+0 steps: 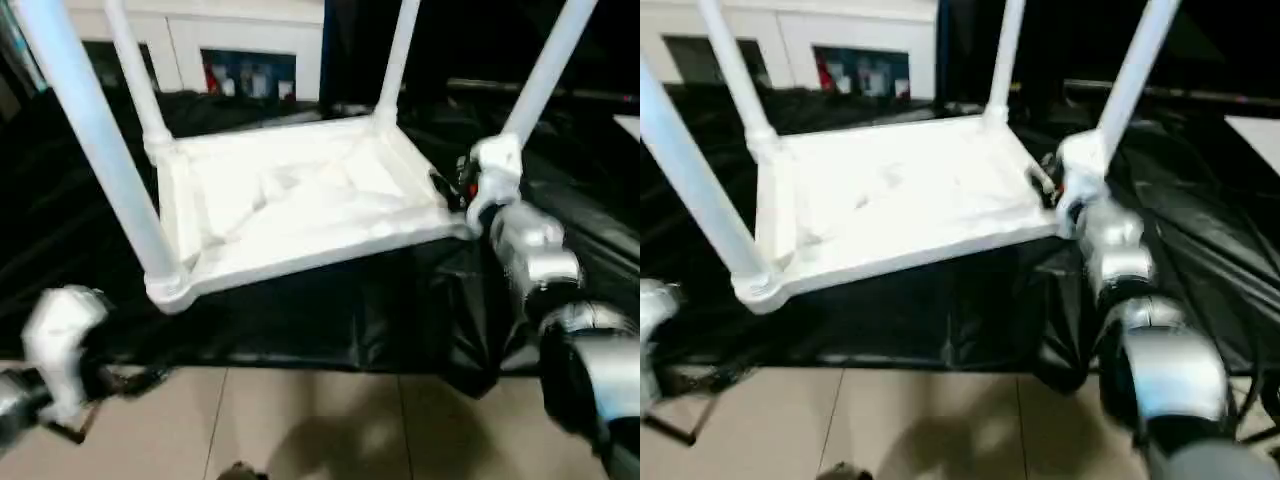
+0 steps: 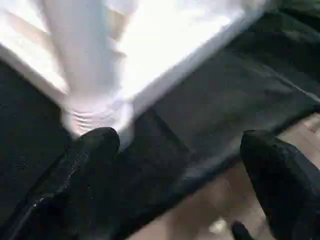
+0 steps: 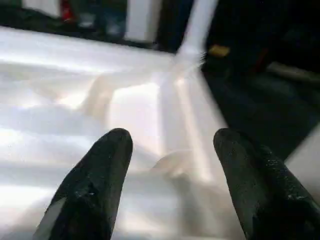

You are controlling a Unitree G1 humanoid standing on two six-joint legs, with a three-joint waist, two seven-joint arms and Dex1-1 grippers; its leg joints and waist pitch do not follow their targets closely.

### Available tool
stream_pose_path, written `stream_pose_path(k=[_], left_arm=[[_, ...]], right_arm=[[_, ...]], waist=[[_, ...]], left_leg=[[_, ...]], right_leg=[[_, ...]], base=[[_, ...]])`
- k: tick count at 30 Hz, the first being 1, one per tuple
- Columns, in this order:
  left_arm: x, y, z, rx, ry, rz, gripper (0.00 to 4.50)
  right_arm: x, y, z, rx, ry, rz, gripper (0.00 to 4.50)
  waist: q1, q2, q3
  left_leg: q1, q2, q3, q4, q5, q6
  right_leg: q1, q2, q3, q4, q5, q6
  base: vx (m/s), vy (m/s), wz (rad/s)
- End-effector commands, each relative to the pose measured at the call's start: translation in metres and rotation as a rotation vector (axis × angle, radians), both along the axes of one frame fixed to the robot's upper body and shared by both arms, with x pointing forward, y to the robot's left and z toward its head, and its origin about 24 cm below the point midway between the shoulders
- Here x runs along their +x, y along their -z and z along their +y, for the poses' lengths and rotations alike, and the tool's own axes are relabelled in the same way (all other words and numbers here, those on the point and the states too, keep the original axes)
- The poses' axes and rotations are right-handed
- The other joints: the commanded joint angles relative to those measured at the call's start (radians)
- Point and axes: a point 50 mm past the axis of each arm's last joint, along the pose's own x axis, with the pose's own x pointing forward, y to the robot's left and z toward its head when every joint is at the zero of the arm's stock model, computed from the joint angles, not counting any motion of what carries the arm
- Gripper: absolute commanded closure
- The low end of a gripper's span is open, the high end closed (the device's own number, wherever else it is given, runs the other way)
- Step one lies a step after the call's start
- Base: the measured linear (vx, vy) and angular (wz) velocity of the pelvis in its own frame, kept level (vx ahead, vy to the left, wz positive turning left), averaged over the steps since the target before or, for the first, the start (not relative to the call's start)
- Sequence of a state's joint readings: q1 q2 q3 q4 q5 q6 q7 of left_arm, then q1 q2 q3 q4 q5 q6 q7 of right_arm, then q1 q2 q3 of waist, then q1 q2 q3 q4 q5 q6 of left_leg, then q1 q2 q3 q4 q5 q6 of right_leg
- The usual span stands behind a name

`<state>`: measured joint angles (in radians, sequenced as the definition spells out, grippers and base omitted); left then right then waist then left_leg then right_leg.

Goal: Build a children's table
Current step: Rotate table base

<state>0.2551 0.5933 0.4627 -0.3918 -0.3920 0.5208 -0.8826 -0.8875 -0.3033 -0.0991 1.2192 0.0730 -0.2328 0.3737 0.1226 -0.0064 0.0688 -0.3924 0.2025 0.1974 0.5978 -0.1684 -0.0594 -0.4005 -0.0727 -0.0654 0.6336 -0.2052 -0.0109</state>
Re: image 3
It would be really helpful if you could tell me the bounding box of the small tan block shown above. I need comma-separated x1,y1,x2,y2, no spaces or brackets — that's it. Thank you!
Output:
208,44,231,58

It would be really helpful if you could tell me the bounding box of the long metal rod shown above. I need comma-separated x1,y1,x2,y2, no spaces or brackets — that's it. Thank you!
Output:
266,61,320,82

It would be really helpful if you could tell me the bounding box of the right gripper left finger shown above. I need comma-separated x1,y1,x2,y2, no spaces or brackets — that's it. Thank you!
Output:
32,127,134,240

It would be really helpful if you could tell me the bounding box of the white sheet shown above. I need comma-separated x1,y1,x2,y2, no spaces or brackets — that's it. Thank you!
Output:
284,129,320,181

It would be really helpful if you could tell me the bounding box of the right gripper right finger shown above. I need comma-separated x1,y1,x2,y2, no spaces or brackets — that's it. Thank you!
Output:
213,127,320,240

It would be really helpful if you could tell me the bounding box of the white plastic table top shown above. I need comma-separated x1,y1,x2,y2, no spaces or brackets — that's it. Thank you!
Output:
0,24,251,240

